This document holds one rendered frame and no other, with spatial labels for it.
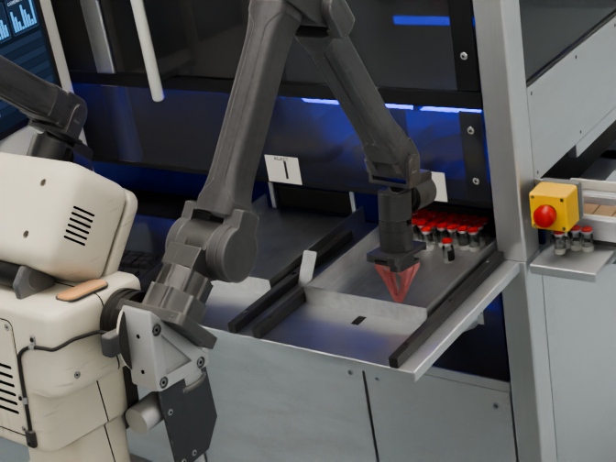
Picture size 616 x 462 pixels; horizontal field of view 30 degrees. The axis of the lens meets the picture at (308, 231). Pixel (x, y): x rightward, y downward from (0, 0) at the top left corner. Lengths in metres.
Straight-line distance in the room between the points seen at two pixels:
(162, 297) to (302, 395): 1.23
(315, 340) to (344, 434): 0.69
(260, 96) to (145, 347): 0.37
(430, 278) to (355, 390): 0.50
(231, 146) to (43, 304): 0.33
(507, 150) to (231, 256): 0.73
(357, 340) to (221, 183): 0.55
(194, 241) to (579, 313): 1.14
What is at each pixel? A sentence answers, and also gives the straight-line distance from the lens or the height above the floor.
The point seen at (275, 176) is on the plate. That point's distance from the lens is 2.41.
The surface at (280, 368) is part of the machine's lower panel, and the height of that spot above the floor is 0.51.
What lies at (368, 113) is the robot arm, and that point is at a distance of 1.82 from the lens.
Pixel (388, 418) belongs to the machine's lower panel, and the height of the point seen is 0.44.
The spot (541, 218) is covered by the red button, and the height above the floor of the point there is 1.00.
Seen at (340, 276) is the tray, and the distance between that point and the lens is 2.22.
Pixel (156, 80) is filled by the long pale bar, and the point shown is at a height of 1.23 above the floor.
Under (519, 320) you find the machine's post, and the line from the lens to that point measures 2.25.
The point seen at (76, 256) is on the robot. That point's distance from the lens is 1.55.
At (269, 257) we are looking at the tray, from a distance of 2.34.
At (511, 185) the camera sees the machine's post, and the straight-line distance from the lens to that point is 2.12.
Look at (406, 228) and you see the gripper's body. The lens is 1.96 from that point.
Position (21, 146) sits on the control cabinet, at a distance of 2.52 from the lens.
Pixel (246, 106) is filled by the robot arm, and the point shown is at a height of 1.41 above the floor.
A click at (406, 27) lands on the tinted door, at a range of 2.12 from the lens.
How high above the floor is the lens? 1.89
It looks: 24 degrees down
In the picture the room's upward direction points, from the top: 10 degrees counter-clockwise
